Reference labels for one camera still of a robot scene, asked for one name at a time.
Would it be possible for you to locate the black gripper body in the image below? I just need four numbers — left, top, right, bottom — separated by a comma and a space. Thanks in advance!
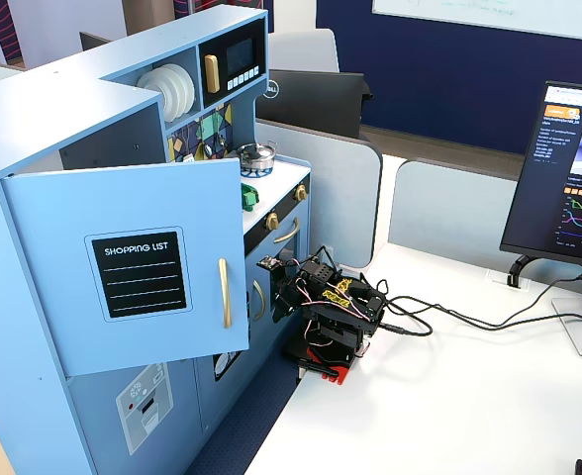
269, 266, 306, 311

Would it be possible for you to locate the red table clamp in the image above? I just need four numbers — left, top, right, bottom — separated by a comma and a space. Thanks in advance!
296, 345, 354, 387

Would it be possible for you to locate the grey desk divider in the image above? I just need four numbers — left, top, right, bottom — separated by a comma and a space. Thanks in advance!
255, 121, 384, 268
388, 157, 525, 258

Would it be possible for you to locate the steel pot lid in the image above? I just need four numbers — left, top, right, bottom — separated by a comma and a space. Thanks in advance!
236, 141, 276, 157

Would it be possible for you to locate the steel toy ladle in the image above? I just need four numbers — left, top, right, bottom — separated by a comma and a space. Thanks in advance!
199, 118, 214, 159

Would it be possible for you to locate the white desk cable port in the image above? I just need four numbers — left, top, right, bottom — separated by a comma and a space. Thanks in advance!
486, 269, 533, 291

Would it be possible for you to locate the gold oven handle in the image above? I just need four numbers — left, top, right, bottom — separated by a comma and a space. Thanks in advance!
273, 217, 301, 244

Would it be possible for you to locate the open blue cupboard door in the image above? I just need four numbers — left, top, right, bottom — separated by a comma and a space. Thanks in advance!
1, 157, 250, 378

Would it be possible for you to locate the black Dell monitor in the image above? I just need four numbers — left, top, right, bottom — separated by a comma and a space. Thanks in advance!
255, 68, 374, 140

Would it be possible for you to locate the blue toy kitchen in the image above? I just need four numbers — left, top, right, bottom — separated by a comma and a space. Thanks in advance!
0, 4, 313, 475

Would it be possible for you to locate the steel toy spatula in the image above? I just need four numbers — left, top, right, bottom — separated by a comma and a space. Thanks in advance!
181, 126, 196, 163

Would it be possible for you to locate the green ring lid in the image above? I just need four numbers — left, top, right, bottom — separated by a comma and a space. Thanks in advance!
241, 182, 261, 212

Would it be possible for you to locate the white toy plate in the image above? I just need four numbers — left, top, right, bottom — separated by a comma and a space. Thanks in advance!
161, 64, 190, 120
171, 62, 196, 115
136, 67, 181, 124

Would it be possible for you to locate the light grey chair back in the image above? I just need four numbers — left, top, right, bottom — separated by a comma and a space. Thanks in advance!
268, 28, 340, 74

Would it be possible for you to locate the black computer monitor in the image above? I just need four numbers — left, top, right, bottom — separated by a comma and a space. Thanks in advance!
499, 80, 582, 360

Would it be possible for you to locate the gold fridge door handle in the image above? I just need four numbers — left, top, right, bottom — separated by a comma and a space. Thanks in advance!
218, 257, 234, 330

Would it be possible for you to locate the white whiteboard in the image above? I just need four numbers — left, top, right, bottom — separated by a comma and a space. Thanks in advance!
372, 0, 582, 44

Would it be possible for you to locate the steel toy pot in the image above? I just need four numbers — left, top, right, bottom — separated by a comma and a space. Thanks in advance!
236, 147, 279, 172

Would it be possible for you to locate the black toy microwave door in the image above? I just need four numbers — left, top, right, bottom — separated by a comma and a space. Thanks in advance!
198, 19, 266, 108

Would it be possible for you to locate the black power cable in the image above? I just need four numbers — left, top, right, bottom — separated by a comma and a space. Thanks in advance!
377, 295, 582, 338

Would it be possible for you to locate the gold microwave handle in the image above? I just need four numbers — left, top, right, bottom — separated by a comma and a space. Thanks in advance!
204, 54, 222, 94

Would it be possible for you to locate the gold dishwasher handle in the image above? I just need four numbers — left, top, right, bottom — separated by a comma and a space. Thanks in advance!
252, 279, 267, 322

